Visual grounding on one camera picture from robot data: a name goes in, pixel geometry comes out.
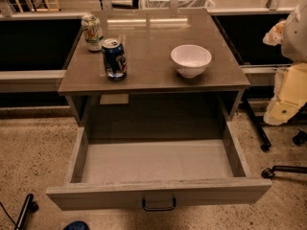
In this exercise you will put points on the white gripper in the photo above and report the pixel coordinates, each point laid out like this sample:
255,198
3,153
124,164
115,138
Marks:
296,37

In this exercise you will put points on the blue pepsi can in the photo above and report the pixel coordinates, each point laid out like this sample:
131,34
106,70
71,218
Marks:
114,58

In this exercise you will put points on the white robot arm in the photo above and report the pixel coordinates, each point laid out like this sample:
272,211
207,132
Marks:
294,40

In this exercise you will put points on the grey cabinet with top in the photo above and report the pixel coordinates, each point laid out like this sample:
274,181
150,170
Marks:
153,101

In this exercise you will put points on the green white soda can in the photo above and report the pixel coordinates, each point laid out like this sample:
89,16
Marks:
92,32

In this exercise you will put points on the open grey top drawer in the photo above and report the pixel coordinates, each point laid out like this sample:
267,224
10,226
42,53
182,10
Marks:
196,166

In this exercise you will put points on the white bowl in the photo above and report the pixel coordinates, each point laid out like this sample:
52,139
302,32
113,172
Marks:
190,60

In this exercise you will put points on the black chair caster right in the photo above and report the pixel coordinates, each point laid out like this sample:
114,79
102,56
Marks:
270,172

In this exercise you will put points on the blue shoe tip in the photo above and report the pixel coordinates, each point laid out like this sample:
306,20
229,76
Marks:
77,225

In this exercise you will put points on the black chair leg left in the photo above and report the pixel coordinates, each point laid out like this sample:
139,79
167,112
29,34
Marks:
29,207

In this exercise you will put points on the white wire basket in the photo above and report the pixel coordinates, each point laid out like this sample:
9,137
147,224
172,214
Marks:
183,4

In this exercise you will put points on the black drawer handle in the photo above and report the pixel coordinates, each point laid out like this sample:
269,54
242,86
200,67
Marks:
159,205

